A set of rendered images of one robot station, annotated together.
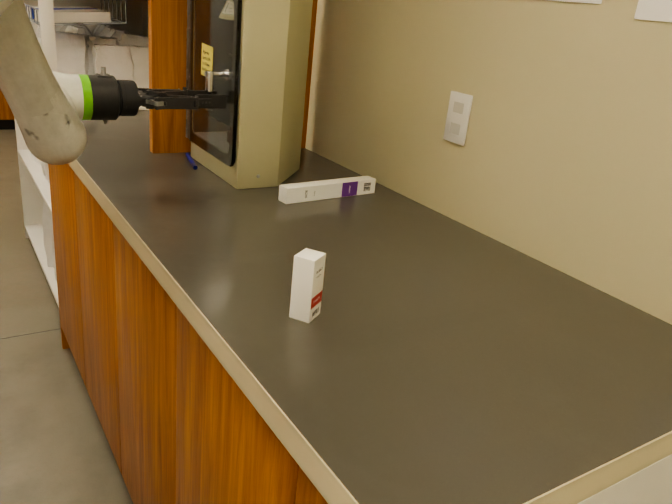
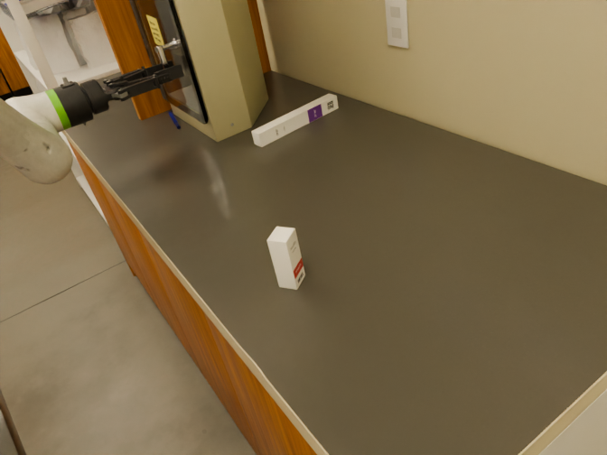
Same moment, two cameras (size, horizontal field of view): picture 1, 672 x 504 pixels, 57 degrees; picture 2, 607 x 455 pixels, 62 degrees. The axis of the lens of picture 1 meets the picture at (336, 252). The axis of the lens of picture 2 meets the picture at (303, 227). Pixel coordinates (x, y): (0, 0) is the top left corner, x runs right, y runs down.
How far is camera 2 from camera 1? 23 cm
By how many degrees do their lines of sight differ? 15
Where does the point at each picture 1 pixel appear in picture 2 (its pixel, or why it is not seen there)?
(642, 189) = (589, 68)
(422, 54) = not seen: outside the picture
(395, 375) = (379, 332)
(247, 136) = (211, 94)
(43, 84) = (11, 126)
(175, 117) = not seen: hidden behind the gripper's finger
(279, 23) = not seen: outside the picture
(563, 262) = (522, 144)
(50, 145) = (42, 171)
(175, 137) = (155, 100)
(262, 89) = (210, 48)
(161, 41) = (112, 20)
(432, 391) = (415, 343)
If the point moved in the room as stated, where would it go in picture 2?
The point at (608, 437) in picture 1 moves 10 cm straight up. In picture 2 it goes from (583, 358) to (597, 301)
